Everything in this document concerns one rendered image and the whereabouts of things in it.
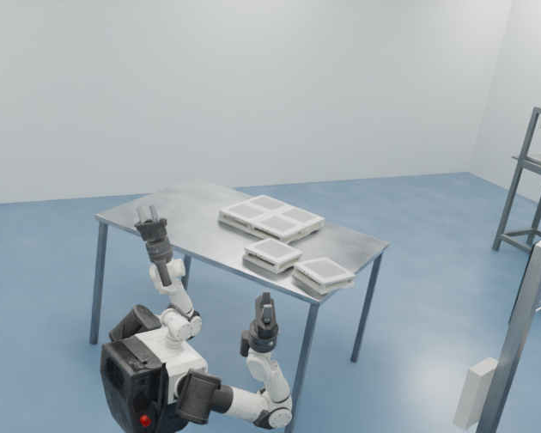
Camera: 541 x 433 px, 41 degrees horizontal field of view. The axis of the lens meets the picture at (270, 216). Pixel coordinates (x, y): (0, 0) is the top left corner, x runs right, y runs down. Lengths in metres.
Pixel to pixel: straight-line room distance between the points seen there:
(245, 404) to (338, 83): 6.32
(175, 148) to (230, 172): 0.76
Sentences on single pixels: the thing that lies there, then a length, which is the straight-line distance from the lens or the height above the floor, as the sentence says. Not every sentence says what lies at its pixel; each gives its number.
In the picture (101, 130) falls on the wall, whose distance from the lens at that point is 7.02.
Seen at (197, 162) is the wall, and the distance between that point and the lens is 7.60.
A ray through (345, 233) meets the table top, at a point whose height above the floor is 0.89.
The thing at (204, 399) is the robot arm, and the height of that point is 1.26.
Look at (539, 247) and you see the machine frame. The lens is 2.87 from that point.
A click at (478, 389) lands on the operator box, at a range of 3.04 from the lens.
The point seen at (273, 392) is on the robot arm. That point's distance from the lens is 2.39.
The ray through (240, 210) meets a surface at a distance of 4.57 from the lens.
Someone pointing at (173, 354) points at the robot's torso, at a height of 1.29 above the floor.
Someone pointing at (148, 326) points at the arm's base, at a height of 1.28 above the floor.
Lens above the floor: 2.59
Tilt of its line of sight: 21 degrees down
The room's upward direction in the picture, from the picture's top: 10 degrees clockwise
